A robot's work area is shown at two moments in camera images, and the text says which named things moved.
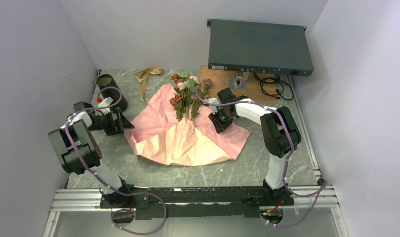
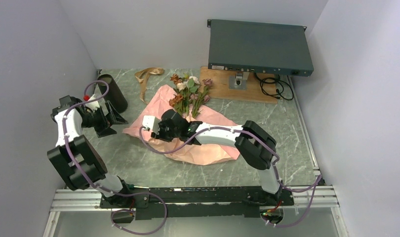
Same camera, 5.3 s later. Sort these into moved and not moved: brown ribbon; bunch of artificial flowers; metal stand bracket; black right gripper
Moved: black right gripper
Not moved: metal stand bracket; bunch of artificial flowers; brown ribbon
